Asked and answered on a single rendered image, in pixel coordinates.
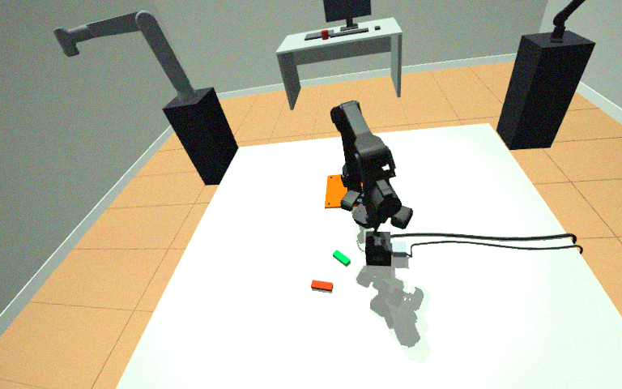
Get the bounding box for green rectangular block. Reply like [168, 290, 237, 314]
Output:
[333, 250, 351, 266]

